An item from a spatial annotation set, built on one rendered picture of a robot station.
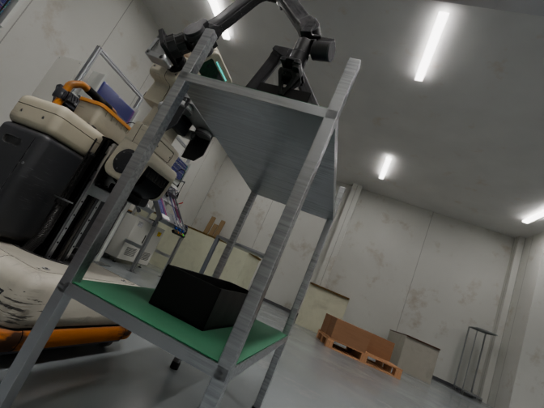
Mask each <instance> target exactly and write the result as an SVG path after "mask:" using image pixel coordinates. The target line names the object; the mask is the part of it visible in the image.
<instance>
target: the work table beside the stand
mask: <svg viewBox="0 0 544 408"><path fill-rule="evenodd" d="M219 240H222V241H224V242H226V243H228V241H229V239H227V238H225V237H222V236H219V235H217V236H216V237H215V240H214V242H213V244H212V246H211V248H210V251H209V253H208V254H207V256H206V259H205V261H204V263H203V265H202V268H201V269H200V271H199V273H200V274H204V272H205V270H206V267H207V265H208V263H209V261H210V259H211V257H212V255H213V252H214V250H215V248H216V246H217V244H218V242H219ZM234 247H235V248H238V249H241V250H243V251H245V252H247V253H251V254H252V255H255V256H257V257H260V258H263V257H264V255H265V254H264V253H261V252H259V251H257V250H255V249H251V248H249V247H247V246H244V245H242V244H239V243H235V245H234Z"/></svg>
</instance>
